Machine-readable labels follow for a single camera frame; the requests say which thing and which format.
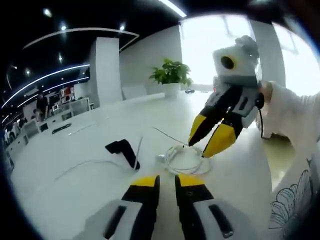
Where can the white pillar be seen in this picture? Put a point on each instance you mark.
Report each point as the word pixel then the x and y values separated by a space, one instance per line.
pixel 105 75

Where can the green potted plant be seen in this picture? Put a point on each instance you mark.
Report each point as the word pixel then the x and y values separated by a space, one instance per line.
pixel 172 72

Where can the group of grey office chairs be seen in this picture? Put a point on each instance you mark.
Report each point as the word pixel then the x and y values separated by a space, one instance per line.
pixel 80 105

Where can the white desktop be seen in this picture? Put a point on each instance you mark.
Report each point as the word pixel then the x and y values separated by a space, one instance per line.
pixel 87 140

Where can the person's floral printed shirt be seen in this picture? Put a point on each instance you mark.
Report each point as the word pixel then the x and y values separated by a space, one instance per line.
pixel 295 195

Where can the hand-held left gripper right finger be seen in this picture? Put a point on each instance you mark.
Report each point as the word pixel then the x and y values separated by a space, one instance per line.
pixel 195 212

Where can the long white ceiling light strip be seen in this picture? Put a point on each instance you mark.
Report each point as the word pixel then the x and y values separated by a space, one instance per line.
pixel 172 6

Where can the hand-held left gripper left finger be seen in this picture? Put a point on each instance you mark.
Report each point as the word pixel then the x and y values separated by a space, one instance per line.
pixel 140 212

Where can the white chair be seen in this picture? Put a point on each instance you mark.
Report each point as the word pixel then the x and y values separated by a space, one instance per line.
pixel 133 91

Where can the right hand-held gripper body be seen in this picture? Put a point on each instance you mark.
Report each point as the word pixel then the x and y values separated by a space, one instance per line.
pixel 242 72

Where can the small black object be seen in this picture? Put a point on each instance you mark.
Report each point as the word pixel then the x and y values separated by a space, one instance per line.
pixel 190 91

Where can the person's right hand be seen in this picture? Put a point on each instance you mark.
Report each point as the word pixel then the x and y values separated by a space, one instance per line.
pixel 266 90

